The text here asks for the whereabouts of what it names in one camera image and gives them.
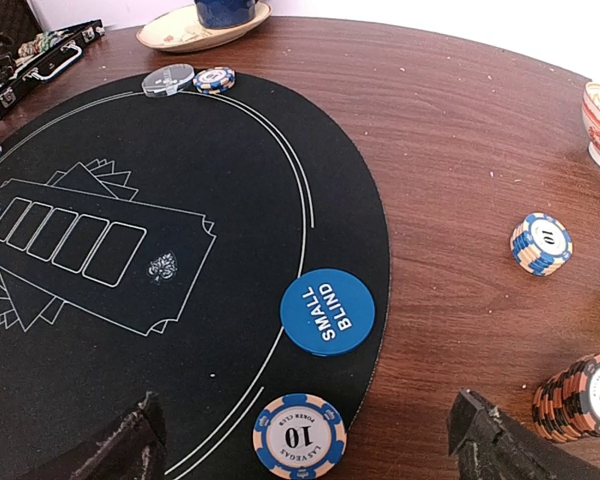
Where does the round black poker mat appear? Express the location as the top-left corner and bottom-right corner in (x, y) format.
(0, 74), (390, 479)

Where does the blue ten poker chip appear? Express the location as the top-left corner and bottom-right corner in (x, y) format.
(252, 393), (347, 479)

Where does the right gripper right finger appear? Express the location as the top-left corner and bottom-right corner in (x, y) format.
(447, 389), (600, 480)

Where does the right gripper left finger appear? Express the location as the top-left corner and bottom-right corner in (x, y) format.
(21, 391), (167, 479)

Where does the beige ceramic saucer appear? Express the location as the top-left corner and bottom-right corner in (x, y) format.
(136, 2), (272, 54)

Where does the blue small blind button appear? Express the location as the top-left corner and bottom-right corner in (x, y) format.
(279, 268), (376, 357)

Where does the blue white chip stack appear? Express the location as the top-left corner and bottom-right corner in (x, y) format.
(509, 212), (573, 277)

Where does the black poker set case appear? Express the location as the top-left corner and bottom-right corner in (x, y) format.
(0, 1), (105, 120)

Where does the dark blue mug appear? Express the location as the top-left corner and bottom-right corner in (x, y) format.
(195, 0), (257, 29)

